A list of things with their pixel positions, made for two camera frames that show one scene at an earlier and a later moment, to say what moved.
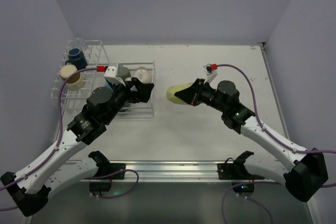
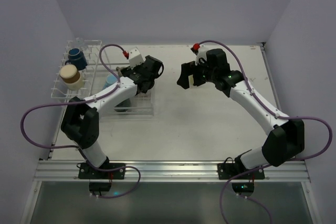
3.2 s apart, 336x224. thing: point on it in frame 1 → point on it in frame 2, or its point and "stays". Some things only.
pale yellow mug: x=171 y=91 → x=191 y=80
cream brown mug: x=76 y=82 stays
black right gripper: x=197 y=93 → x=197 y=75
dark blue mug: x=76 y=57 stays
